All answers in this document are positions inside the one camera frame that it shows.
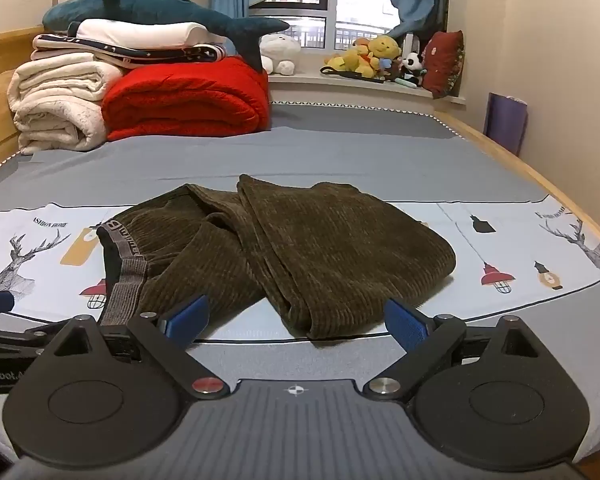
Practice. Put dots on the yellow orange plush toy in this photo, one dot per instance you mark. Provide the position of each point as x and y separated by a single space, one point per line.
350 61

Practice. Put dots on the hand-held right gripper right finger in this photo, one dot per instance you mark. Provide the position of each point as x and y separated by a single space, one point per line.
405 325

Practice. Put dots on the wooden bed frame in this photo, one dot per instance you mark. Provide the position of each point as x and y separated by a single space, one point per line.
0 60

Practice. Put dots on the white printed bed sheet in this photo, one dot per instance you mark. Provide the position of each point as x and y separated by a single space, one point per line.
480 270

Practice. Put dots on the olive brown knit sweater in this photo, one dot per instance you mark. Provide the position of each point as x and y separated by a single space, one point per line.
305 240

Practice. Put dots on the red folded blanket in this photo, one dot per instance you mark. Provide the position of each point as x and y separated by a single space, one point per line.
180 100

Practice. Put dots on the cream fleece folded blanket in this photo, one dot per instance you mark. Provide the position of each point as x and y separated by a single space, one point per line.
55 100

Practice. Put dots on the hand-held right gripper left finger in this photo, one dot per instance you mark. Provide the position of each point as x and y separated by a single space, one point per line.
185 319

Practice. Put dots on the white plush bear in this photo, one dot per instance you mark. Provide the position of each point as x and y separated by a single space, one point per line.
280 50

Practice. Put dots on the teal folded garment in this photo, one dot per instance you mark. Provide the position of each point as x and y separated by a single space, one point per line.
130 7

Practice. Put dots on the yellow plush bear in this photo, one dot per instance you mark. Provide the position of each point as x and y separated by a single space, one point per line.
384 47

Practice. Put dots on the beige window sill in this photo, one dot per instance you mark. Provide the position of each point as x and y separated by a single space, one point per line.
330 87

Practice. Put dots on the panda plush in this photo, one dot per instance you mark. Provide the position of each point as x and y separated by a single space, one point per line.
412 63

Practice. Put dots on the white folded blanket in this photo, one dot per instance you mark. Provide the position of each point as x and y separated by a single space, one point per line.
130 32

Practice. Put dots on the window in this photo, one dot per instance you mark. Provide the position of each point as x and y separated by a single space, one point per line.
360 0

